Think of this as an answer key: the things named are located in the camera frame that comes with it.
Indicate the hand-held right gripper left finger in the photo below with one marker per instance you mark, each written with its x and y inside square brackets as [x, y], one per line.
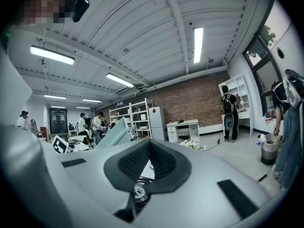
[90, 182]

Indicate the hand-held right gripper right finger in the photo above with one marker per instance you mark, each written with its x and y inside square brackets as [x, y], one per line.
[202, 186]

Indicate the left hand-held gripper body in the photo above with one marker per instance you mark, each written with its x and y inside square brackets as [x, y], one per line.
[59, 145]

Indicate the black double door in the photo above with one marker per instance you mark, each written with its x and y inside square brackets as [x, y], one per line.
[58, 121]

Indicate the long ceiling light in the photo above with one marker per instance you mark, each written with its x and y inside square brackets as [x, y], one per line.
[83, 107]
[52, 54]
[198, 45]
[54, 97]
[58, 107]
[120, 79]
[92, 100]

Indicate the pink white flower arrangement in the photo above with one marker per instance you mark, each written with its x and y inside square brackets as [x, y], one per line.
[192, 145]

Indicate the white desk with drawers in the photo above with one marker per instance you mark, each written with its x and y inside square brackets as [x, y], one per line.
[183, 128]

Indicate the white office chair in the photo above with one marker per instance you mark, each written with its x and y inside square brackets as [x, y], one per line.
[133, 132]

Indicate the white metal shelving unit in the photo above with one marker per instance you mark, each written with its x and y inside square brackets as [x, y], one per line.
[141, 125]
[120, 114]

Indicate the white purple cloth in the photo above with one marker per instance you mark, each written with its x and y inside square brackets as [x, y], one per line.
[260, 139]

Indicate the pale grey refrigerator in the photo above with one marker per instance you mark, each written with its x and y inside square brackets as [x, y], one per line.
[157, 125]

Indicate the grey waste basket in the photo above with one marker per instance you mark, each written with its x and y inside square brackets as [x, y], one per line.
[270, 151]

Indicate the white box appliance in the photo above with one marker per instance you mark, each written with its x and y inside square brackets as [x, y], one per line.
[143, 117]

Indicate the red book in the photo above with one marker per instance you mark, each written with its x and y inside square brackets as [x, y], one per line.
[268, 120]

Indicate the white hutch cabinet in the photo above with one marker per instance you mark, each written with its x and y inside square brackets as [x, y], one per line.
[242, 91]

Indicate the black framed window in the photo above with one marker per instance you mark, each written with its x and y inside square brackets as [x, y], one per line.
[261, 65]

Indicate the person's face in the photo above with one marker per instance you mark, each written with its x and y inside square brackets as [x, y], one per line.
[42, 3]

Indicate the black head camera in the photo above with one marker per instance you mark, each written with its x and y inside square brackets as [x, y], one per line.
[80, 6]

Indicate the black teardrop wall decoration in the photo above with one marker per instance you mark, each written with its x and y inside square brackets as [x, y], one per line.
[280, 53]

